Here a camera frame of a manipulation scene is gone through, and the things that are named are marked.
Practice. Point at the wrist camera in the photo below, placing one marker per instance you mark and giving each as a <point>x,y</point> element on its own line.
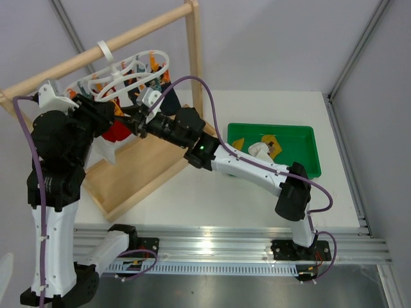
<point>147,101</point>
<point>49,96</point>

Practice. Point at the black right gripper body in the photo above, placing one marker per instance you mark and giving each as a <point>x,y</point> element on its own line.
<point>143,128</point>

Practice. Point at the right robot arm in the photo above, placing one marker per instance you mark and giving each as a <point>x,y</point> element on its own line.
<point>203,151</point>

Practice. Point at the wooden drying rack stand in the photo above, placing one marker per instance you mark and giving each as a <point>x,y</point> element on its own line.
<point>142,165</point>

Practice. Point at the green plastic tray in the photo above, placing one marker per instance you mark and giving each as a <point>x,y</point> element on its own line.
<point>297,142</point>

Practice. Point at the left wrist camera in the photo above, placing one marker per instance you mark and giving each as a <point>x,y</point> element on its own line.
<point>49,96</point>

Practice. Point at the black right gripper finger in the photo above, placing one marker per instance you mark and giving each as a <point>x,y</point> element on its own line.
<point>129,122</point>
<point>131,110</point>

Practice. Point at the white plastic clip hanger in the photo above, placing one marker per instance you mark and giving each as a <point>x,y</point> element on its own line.
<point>118,78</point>

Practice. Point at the red sock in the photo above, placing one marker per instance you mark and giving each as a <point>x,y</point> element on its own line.
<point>118,131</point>

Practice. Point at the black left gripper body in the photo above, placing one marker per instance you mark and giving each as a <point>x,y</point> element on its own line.
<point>89,116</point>

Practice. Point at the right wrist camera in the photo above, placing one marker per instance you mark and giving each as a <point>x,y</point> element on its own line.
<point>147,101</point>

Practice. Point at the yellow sock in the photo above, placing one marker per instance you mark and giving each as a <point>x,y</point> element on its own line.
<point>238,144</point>
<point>274,148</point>

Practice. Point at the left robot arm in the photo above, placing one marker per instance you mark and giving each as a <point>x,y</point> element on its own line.
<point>60,142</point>

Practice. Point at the white sock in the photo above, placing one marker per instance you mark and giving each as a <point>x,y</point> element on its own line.
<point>105,149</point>
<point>259,150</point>

